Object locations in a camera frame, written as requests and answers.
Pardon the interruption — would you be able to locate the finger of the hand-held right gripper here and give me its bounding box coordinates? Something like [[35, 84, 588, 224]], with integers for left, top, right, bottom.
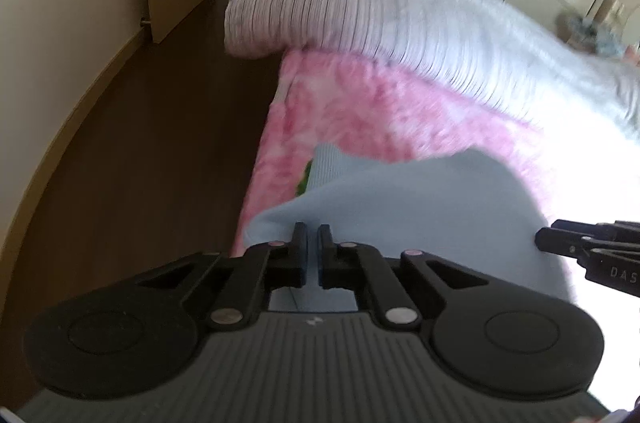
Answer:
[[551, 219, 640, 241], [535, 227, 608, 260]]

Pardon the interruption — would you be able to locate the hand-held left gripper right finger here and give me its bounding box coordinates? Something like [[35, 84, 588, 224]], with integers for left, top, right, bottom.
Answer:
[[317, 224, 493, 330]]

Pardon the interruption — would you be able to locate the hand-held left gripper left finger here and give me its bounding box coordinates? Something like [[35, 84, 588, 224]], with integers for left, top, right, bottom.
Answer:
[[137, 222, 308, 330]]

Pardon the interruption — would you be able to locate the light blue sweatshirt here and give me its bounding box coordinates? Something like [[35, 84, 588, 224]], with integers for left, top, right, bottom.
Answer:
[[247, 144, 576, 311]]

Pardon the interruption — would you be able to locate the green knitted cloth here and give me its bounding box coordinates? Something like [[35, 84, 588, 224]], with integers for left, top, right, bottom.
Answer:
[[297, 160, 315, 196]]

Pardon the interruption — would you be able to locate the pink floral blanket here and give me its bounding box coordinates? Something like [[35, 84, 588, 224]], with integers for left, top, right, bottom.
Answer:
[[230, 50, 640, 304]]

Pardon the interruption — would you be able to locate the striped grey duvet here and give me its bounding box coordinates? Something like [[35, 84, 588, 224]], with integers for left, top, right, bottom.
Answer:
[[223, 0, 640, 138]]

